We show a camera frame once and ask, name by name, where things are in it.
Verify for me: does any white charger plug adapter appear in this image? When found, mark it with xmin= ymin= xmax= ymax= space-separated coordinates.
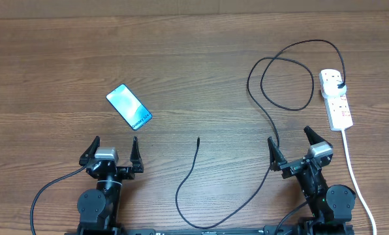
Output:
xmin=321 ymin=80 xmax=347 ymax=99

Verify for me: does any white power strip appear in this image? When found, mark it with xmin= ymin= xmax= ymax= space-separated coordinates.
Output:
xmin=319 ymin=69 xmax=353 ymax=131

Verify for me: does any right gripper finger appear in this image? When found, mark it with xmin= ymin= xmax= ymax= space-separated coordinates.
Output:
xmin=268 ymin=137 xmax=287 ymax=171
xmin=303 ymin=126 xmax=328 ymax=146

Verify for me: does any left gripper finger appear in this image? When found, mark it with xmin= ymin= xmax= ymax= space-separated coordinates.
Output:
xmin=130 ymin=136 xmax=144 ymax=173
xmin=79 ymin=136 xmax=100 ymax=166

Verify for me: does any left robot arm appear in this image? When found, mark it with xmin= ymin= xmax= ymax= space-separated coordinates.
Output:
xmin=77 ymin=136 xmax=144 ymax=235

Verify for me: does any white power strip cord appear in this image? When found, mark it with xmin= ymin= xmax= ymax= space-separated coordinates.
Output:
xmin=340 ymin=129 xmax=378 ymax=235

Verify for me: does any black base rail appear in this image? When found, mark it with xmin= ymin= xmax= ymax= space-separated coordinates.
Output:
xmin=65 ymin=225 xmax=355 ymax=235

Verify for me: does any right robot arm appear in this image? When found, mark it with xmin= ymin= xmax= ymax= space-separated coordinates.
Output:
xmin=264 ymin=126 xmax=356 ymax=235

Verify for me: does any blue Samsung Galaxy smartphone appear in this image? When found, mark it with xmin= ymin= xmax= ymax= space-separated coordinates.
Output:
xmin=106 ymin=84 xmax=153 ymax=131

